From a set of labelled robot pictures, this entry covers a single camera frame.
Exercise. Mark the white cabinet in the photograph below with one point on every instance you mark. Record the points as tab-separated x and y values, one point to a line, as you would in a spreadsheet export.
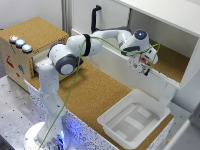
166	15

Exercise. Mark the green button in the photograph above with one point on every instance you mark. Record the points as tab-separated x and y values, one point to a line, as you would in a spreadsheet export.
26	48

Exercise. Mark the red button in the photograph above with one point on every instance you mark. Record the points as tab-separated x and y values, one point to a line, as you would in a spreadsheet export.
14	39

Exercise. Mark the blue button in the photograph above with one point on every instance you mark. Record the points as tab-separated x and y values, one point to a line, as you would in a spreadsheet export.
20	42

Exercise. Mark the pink block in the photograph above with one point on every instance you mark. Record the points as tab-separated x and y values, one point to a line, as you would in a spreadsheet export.
144	60

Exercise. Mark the white sliding door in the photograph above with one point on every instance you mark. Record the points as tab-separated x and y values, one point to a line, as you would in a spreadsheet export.
113	16

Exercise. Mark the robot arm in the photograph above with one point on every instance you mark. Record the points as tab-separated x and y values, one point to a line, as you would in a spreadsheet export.
50	83

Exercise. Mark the white plastic box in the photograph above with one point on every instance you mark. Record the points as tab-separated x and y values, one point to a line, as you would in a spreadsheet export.
133	121

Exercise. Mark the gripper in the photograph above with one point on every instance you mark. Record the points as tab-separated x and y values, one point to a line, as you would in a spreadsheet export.
151	58

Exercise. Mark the wooden drawer box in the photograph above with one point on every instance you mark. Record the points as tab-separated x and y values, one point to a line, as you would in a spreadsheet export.
36	31

